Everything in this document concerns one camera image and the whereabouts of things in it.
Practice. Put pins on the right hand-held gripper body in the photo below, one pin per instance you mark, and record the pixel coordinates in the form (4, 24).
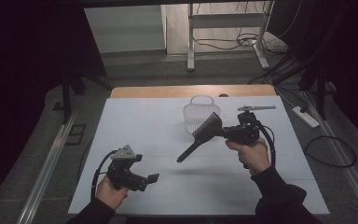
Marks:
(245, 132)

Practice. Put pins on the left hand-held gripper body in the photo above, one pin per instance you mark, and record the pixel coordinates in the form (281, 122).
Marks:
(124, 174)

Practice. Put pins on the black comb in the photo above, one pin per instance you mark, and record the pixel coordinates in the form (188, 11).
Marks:
(208, 129)

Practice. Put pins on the white plastic basket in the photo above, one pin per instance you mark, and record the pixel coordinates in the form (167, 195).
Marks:
(195, 113)

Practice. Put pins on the person's left hand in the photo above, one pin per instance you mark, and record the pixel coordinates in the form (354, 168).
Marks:
(110, 194)

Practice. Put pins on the person's right hand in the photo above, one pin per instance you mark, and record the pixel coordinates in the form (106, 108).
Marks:
(254, 157)

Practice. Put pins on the white table mat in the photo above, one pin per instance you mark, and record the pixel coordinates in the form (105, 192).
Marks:
(136, 130)

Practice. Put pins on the white power strip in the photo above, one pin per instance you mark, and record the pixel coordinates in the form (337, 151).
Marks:
(306, 117)

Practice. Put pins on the black plug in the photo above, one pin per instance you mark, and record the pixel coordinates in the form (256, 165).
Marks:
(304, 109)

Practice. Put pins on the black tripod stand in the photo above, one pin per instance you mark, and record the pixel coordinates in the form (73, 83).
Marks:
(66, 99)
(320, 93)

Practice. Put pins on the black rectangular floor frame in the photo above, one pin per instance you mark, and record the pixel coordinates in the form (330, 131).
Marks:
(76, 134)

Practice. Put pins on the aluminium floor rail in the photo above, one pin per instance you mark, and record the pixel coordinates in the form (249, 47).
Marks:
(341, 155)
(48, 168)

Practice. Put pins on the white metal desk frame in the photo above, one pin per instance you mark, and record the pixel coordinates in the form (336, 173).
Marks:
(227, 21)

